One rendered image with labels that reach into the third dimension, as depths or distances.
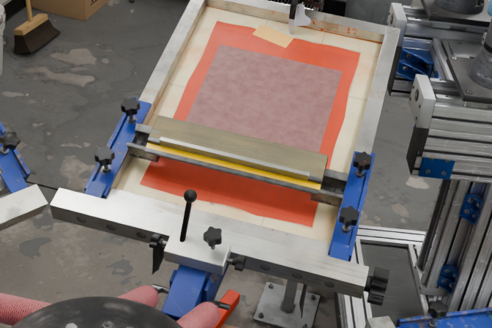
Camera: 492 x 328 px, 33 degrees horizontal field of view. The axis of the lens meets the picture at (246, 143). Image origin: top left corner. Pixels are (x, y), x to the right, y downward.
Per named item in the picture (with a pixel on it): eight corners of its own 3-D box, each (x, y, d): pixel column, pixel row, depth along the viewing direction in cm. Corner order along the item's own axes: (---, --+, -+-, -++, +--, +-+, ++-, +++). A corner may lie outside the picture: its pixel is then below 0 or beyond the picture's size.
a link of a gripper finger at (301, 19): (306, 40, 224) (312, 6, 221) (285, 35, 225) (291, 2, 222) (308, 37, 227) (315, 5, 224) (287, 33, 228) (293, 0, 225)
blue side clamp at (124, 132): (134, 115, 207) (132, 95, 202) (152, 119, 207) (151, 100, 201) (86, 206, 188) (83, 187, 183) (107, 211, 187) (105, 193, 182)
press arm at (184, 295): (188, 254, 175) (188, 241, 171) (215, 261, 174) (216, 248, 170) (161, 324, 164) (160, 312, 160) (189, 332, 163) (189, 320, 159)
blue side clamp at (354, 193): (351, 167, 199) (354, 148, 194) (371, 171, 198) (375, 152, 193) (324, 268, 180) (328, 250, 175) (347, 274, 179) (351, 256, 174)
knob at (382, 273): (359, 275, 174) (364, 256, 169) (385, 282, 174) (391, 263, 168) (352, 305, 170) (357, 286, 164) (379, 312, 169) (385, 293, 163)
